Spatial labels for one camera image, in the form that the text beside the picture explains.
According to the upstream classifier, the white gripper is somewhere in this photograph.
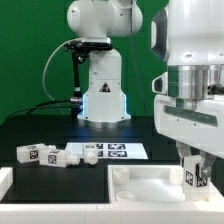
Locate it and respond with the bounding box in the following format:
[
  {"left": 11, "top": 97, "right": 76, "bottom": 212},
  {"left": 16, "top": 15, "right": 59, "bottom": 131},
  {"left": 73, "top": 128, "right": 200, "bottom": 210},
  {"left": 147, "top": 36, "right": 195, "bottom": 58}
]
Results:
[{"left": 152, "top": 72, "right": 224, "bottom": 178}]

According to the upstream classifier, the white square tabletop part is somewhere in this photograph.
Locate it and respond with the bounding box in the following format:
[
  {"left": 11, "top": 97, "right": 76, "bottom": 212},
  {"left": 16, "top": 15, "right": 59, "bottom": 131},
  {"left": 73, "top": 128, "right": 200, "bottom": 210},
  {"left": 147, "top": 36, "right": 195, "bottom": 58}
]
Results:
[{"left": 108, "top": 165, "right": 218, "bottom": 203}]

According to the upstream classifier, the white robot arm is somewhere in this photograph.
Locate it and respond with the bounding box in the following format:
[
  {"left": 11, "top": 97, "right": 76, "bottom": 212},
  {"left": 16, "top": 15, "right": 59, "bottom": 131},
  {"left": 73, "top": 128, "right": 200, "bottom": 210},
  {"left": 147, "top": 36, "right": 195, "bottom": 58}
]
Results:
[{"left": 67, "top": 0, "right": 224, "bottom": 178}]

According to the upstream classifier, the white marker sheet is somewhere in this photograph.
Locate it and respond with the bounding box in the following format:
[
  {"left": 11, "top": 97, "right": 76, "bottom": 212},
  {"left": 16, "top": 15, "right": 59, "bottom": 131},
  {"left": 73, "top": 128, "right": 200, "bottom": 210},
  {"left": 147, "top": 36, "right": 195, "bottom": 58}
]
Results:
[{"left": 65, "top": 142, "right": 148, "bottom": 160}]

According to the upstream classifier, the white U-shaped fence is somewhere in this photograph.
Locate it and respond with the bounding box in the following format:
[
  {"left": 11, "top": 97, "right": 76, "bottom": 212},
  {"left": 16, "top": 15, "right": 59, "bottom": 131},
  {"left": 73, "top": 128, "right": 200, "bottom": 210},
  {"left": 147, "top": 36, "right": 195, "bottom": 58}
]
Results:
[{"left": 0, "top": 167, "right": 224, "bottom": 224}]

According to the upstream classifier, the black camera stand pole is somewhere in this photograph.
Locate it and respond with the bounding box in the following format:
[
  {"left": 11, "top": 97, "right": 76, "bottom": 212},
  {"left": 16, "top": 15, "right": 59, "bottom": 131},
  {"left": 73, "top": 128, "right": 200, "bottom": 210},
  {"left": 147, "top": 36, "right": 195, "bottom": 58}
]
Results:
[{"left": 71, "top": 52, "right": 82, "bottom": 119}]

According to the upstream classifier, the black camera on stand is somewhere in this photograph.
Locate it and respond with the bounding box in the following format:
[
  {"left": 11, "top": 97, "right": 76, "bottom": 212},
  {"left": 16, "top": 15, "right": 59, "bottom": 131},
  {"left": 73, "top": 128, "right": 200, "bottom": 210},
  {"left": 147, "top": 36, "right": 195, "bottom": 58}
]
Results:
[{"left": 64, "top": 37, "right": 113, "bottom": 51}]

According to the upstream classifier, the black cable on table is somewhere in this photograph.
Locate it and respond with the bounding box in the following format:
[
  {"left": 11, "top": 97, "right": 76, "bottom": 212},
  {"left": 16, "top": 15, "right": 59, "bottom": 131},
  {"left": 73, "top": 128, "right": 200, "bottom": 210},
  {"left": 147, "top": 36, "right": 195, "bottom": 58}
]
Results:
[{"left": 6, "top": 99, "right": 82, "bottom": 121}]

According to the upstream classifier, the grey camera cable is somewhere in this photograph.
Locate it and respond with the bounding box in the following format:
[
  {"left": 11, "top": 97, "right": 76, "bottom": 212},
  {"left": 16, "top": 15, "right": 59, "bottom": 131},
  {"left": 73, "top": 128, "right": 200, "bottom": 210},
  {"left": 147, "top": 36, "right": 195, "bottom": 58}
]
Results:
[{"left": 41, "top": 38, "right": 80, "bottom": 105}]

